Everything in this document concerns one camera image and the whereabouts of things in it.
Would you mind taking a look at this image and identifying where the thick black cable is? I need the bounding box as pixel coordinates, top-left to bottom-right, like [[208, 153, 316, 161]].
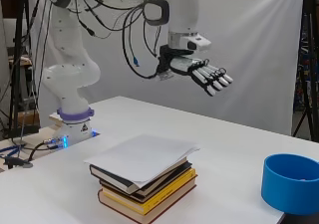
[[121, 4, 160, 81]]

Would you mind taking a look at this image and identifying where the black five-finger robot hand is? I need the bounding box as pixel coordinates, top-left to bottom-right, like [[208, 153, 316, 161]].
[[155, 44, 234, 98]]

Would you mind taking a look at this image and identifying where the stack of books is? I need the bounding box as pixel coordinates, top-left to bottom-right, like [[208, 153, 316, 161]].
[[89, 157, 198, 224]]

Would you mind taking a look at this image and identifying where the blue round tub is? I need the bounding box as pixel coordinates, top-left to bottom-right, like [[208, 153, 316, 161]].
[[260, 152, 319, 216]]

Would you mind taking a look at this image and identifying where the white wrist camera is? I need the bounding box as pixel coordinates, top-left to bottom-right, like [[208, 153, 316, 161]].
[[185, 34, 212, 53]]

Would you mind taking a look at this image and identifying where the thin cable with blue plug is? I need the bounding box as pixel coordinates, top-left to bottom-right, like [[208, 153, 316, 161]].
[[127, 14, 141, 68]]

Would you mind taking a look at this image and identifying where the white paper sheet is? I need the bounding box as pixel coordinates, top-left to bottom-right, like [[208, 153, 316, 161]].
[[83, 133, 201, 189]]

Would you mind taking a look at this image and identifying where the white backdrop sheet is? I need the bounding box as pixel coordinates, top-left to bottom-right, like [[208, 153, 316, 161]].
[[28, 0, 305, 137]]

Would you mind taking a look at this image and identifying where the thin black cable with connector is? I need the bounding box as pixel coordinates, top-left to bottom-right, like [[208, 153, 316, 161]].
[[74, 0, 98, 39]]

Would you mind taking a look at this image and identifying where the black clamp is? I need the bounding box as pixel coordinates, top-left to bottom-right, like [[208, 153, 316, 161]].
[[3, 154, 34, 170]]

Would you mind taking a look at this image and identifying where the black tripod stand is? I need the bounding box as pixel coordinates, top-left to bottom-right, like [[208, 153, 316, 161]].
[[7, 0, 28, 139], [291, 0, 319, 142]]

